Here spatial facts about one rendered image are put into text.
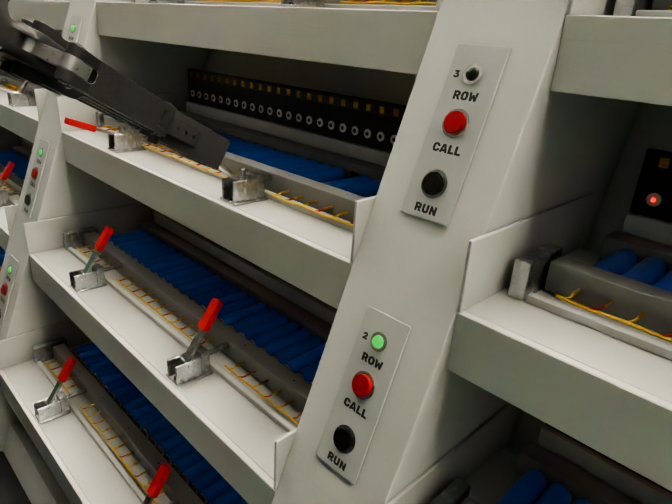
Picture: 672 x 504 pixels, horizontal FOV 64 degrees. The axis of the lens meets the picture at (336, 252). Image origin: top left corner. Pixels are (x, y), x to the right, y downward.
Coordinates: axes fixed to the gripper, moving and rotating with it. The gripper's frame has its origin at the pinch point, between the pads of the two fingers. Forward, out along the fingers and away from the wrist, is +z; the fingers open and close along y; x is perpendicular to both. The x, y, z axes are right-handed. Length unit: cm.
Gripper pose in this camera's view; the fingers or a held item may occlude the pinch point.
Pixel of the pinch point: (186, 137)
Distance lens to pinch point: 50.3
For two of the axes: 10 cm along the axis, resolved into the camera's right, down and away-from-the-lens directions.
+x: 4.1, -9.1, 0.0
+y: 7.0, 3.1, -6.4
